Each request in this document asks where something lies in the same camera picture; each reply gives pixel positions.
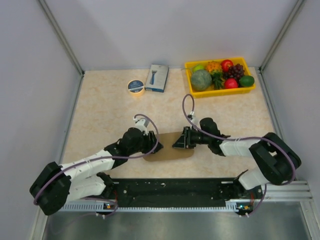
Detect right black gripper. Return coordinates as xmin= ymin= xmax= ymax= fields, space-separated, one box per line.
xmin=172 ymin=126 xmax=212 ymax=149

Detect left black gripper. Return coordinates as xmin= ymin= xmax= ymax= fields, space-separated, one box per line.
xmin=128 ymin=130 xmax=163 ymax=155

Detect brown cardboard paper box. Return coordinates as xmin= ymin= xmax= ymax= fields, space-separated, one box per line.
xmin=143 ymin=132 xmax=194 ymax=163

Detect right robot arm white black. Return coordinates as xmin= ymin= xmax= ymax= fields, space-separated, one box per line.
xmin=172 ymin=117 xmax=302 ymax=198

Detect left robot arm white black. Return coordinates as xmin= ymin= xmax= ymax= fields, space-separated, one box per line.
xmin=29 ymin=127 xmax=163 ymax=216

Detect yellow plastic bin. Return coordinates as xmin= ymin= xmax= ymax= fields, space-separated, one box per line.
xmin=184 ymin=57 xmax=256 ymax=98

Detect yellow masking tape roll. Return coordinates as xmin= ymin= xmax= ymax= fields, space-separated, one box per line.
xmin=127 ymin=79 xmax=145 ymax=97

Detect green round melon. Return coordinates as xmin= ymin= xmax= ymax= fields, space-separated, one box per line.
xmin=191 ymin=69 xmax=212 ymax=92

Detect razor in blue package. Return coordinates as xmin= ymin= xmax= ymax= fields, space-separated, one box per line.
xmin=145 ymin=64 xmax=170 ymax=93

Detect small pineapple green leaves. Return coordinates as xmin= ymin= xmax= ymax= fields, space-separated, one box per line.
xmin=211 ymin=72 xmax=224 ymax=90

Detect red apple front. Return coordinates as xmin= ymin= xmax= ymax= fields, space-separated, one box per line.
xmin=224 ymin=78 xmax=239 ymax=89

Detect red apple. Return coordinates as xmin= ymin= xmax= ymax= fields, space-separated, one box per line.
xmin=224 ymin=78 xmax=239 ymax=89
xmin=220 ymin=59 xmax=234 ymax=72

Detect small green apple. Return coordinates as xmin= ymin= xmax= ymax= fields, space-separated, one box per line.
xmin=192 ymin=64 xmax=205 ymax=73

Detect dark purple grape bunch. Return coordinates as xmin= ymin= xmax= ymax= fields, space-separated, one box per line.
xmin=223 ymin=64 xmax=245 ymax=81

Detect green avocado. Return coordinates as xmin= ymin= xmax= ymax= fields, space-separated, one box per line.
xmin=239 ymin=75 xmax=255 ymax=88

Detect red apple back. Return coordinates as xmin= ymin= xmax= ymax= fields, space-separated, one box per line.
xmin=220 ymin=59 xmax=234 ymax=72

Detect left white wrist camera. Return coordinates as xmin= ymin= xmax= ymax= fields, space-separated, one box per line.
xmin=133 ymin=117 xmax=150 ymax=133

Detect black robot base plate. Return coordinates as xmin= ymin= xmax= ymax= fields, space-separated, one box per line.
xmin=84 ymin=170 xmax=266 ymax=208

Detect grey slotted cable duct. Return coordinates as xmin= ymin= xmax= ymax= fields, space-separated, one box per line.
xmin=59 ymin=199 xmax=251 ymax=213

